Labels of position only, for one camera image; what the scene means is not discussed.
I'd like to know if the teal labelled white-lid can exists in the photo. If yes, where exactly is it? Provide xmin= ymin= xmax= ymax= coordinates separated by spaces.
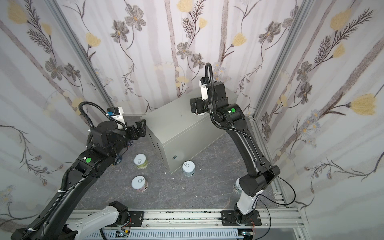
xmin=194 ymin=112 xmax=207 ymax=116

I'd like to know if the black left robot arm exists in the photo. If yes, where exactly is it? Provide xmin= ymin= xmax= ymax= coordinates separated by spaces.
xmin=11 ymin=120 xmax=147 ymax=240

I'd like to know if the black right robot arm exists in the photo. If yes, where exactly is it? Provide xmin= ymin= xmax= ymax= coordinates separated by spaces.
xmin=190 ymin=78 xmax=280 ymax=218

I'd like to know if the blue labelled tin can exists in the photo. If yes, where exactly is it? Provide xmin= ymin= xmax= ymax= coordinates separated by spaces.
xmin=113 ymin=154 xmax=122 ymax=166

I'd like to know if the green labelled can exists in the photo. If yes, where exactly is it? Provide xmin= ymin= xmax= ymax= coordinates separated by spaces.
xmin=133 ymin=154 xmax=148 ymax=169

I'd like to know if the grey metal cabinet box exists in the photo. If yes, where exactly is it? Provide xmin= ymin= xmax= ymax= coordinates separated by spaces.
xmin=142 ymin=89 xmax=226 ymax=173

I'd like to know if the pink labelled white-lid can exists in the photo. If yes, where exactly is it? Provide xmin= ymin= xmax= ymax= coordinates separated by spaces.
xmin=132 ymin=176 xmax=148 ymax=193

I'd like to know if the light blue can near cabinet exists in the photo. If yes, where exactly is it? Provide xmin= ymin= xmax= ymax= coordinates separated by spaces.
xmin=182 ymin=161 xmax=195 ymax=177

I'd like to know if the white-lid can front right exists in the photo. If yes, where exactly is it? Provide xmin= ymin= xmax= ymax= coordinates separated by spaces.
xmin=234 ymin=178 xmax=243 ymax=194

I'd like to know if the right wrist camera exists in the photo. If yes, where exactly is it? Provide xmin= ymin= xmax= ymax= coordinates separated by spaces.
xmin=199 ymin=77 xmax=210 ymax=101

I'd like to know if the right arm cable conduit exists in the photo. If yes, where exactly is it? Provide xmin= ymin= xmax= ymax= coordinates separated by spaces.
xmin=204 ymin=62 xmax=262 ymax=169

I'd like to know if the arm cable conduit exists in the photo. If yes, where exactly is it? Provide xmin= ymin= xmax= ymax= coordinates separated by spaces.
xmin=204 ymin=62 xmax=262 ymax=169
xmin=78 ymin=101 xmax=109 ymax=133

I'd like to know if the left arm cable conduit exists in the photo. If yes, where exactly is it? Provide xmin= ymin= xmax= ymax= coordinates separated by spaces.
xmin=78 ymin=101 xmax=109 ymax=133

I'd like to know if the white slotted cable duct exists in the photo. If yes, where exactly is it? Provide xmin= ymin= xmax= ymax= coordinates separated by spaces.
xmin=86 ymin=229 xmax=244 ymax=240

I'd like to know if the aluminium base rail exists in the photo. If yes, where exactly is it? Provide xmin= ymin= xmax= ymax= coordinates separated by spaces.
xmin=56 ymin=207 xmax=310 ymax=240

